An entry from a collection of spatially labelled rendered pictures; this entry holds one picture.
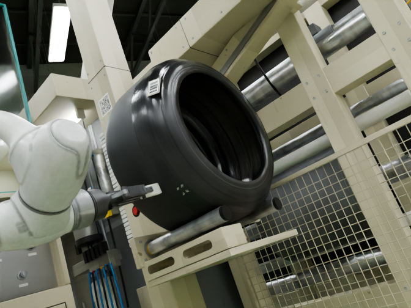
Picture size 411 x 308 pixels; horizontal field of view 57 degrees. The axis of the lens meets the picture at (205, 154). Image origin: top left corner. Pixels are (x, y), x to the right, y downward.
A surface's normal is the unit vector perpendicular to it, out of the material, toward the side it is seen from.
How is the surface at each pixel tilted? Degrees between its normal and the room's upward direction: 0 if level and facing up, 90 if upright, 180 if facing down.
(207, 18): 90
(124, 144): 90
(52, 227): 153
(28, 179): 107
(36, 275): 90
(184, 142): 93
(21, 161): 101
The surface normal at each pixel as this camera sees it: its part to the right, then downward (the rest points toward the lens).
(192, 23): -0.65, 0.00
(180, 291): 0.68, -0.44
